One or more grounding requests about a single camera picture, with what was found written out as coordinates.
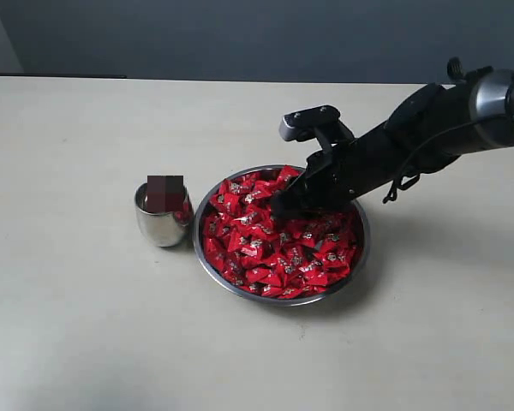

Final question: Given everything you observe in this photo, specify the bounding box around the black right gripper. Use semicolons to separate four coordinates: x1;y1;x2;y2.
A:
270;125;409;219

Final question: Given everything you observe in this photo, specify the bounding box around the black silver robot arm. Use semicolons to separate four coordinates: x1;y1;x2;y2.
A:
272;57;514;218

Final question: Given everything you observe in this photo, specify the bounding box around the steel bowl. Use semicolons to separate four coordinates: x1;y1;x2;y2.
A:
192;164;370;307

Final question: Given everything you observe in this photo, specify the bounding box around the stainless steel cup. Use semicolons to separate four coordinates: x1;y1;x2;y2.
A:
134;182;194;248

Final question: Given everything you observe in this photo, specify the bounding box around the red candy top of pile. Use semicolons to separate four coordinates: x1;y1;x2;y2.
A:
276;165;301;187

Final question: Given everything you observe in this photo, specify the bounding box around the red candy of pile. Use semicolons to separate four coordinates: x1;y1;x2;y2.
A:
218;193;242;217
276;165;301;187
245;266;284;288

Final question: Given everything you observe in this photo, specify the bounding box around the red candy left of pile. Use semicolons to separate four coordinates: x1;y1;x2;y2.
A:
218;193;242;217

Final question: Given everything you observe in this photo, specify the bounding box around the red candy front of pile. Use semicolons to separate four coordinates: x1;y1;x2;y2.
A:
245;266;284;288

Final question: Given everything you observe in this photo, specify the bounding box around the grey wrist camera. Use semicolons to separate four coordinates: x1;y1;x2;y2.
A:
279;104;355;145

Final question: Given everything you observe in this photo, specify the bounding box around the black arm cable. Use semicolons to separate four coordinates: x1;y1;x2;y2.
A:
381;63;514;205

